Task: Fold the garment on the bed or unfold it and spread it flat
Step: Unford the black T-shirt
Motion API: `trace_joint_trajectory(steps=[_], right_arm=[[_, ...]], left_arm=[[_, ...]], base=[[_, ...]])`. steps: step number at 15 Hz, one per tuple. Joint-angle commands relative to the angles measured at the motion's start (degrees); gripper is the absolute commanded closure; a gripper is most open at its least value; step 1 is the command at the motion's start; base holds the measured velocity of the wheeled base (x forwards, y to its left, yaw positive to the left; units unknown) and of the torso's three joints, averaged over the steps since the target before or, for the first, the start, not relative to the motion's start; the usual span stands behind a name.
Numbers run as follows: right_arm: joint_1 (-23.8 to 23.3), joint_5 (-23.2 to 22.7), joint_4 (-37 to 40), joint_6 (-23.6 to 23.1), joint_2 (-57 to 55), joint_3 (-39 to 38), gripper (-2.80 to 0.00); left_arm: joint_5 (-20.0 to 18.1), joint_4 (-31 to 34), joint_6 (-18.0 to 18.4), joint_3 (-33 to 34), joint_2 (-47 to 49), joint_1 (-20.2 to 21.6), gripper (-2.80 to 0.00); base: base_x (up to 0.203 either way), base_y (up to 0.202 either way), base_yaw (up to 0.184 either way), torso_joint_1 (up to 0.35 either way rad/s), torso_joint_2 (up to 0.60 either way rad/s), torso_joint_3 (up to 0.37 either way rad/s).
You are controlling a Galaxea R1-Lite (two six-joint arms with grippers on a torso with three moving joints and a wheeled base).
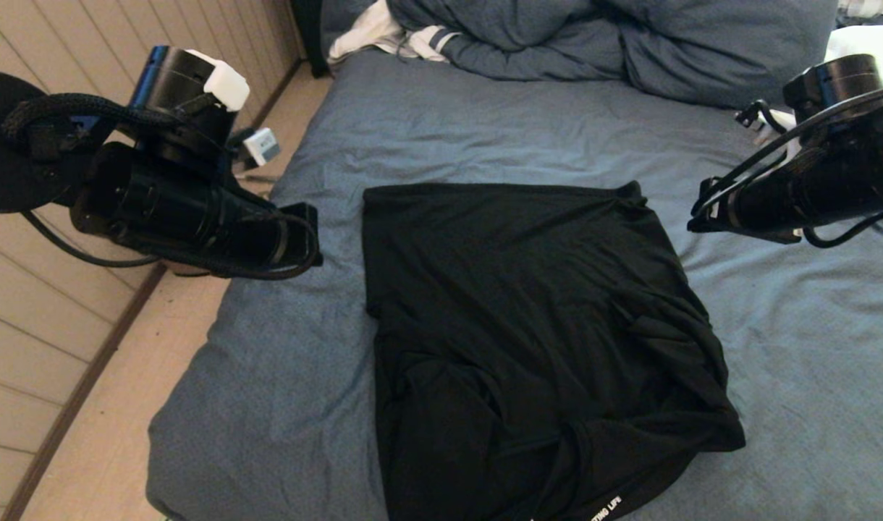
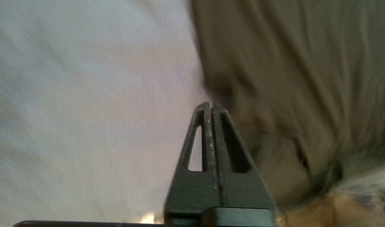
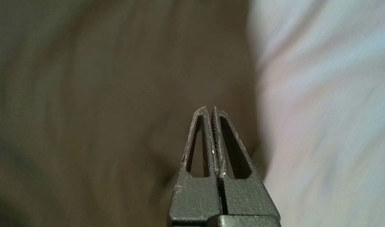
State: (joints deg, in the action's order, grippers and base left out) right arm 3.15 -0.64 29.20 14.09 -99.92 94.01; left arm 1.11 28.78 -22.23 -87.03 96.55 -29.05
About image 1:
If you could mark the blue crumpled duvet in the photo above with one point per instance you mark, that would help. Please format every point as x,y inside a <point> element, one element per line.
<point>666,51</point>

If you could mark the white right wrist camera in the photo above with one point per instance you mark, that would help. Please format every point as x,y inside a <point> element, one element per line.
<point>774,119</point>

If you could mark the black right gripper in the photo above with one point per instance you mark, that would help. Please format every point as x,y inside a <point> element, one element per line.
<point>767,202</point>

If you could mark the black moon print t-shirt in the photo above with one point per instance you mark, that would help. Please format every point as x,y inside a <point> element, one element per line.
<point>521,325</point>

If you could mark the white left wrist camera on bracket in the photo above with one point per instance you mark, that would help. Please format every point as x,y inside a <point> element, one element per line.
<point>262,148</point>

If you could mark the dark bedside furniture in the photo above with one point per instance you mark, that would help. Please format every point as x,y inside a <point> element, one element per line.
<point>311,36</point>

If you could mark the white striped garment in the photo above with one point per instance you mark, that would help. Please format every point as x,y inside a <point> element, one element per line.
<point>369,36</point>

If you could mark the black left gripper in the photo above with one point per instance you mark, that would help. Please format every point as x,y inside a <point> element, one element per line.
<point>293,242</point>

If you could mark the white pillow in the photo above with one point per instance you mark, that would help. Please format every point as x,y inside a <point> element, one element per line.
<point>858,43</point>

